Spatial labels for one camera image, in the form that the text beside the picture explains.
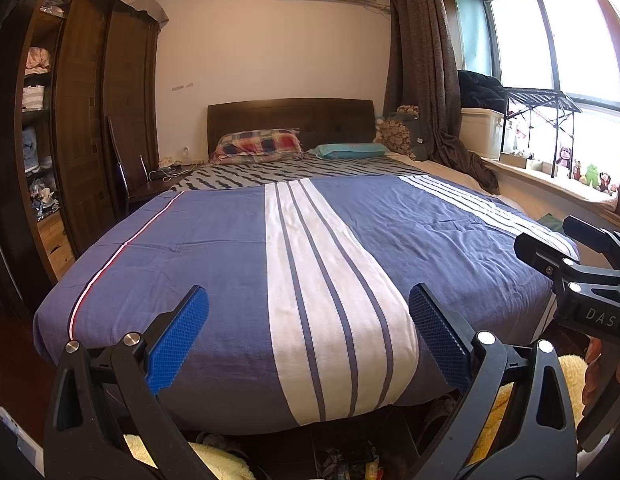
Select dark wooden wardrobe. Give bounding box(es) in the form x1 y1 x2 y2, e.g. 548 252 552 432
0 0 163 311

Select person's right hand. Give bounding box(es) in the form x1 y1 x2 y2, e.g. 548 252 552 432
582 336 618 412

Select black jacket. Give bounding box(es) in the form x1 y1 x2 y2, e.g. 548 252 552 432
457 70 511 112

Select dark green cushion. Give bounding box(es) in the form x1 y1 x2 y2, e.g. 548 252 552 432
390 112 431 162

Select teal pillow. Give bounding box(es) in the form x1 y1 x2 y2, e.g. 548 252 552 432
307 142 389 160

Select grey slipper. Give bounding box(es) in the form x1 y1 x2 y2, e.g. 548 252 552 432
196 432 251 461
424 394 461 442

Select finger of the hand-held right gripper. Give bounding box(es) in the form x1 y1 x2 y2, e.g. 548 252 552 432
514 232 584 287
564 215 620 273

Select teal roller blind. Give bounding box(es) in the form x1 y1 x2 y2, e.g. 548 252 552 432
451 0 493 77

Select white storage box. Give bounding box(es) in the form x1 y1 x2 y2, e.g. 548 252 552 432
460 107 505 162

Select pink folded clothes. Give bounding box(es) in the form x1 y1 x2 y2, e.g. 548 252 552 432
24 46 52 75

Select black striped grey bedsheet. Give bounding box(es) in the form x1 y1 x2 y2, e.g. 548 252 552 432
169 152 431 194

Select dark wooden headboard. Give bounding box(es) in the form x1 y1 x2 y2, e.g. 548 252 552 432
207 98 375 157

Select brown patterned cushion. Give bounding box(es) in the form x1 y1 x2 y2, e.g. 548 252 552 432
377 105 421 157

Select large window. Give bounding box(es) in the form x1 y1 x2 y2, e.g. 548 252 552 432
484 0 620 128

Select black drying rack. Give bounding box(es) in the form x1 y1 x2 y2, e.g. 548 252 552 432
500 87 586 179

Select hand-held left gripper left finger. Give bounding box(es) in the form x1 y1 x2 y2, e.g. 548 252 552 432
42 285 215 480

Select white folded clothes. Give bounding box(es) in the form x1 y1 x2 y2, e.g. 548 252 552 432
22 85 46 110

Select light blue folded clothes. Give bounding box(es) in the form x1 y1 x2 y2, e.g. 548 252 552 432
22 126 42 169

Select dark chair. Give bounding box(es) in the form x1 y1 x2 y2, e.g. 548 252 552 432
106 116 161 217

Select green cloth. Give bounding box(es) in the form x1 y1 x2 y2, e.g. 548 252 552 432
537 212 566 234

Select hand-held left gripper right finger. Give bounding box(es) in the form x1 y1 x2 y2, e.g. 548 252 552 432
409 282 578 480

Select plaid pillow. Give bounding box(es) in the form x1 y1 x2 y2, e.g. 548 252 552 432
210 129 303 165

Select brown curtain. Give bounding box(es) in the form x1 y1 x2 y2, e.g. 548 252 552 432
382 0 501 197

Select mixed dark clothes pile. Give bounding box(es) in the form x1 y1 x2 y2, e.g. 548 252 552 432
30 180 59 222

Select white charging cable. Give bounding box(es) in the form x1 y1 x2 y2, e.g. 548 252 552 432
147 156 201 182

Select blue white striped blanket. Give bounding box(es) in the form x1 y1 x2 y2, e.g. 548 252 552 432
32 175 581 437

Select yellow fluffy rug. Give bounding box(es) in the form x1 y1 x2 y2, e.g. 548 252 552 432
124 354 586 480

